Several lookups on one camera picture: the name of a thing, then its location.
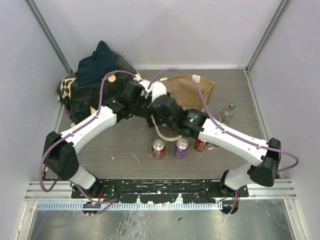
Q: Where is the canvas tote bag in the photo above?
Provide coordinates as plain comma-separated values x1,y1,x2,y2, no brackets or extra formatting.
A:
144,74,217,142

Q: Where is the red coke can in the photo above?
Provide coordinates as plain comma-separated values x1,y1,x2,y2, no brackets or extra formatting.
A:
152,139,166,160
194,139,209,152

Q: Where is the purple soda can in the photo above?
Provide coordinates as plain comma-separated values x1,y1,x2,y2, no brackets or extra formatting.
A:
174,138,189,159

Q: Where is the clear glass bottle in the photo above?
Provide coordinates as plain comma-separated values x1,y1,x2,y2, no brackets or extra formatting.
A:
219,103,236,124

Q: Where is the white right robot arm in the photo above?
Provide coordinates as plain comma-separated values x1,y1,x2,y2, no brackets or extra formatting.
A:
148,94,281,197

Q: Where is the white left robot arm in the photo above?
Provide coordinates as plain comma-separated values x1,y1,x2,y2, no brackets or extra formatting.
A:
39,80,153,198

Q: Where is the black plush flower blanket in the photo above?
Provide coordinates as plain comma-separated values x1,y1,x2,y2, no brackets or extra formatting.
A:
57,51,139,127

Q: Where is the dark navy cloth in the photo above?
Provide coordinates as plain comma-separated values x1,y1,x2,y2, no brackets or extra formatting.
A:
75,40,118,87

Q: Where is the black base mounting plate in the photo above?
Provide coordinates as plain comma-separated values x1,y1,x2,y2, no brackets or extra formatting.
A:
70,178,235,204

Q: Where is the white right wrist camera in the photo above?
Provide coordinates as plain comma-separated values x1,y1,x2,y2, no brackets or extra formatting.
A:
150,81,167,102

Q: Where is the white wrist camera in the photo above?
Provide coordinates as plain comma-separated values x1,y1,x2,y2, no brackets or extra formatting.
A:
150,81,167,102
133,73,152,99

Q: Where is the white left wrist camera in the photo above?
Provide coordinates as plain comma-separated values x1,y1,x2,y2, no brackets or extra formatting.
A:
133,73,152,99

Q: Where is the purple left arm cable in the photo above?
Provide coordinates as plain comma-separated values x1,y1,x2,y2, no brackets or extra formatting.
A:
37,70,141,193

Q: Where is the aluminium rail frame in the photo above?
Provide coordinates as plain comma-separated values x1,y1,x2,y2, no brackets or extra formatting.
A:
17,0,305,240

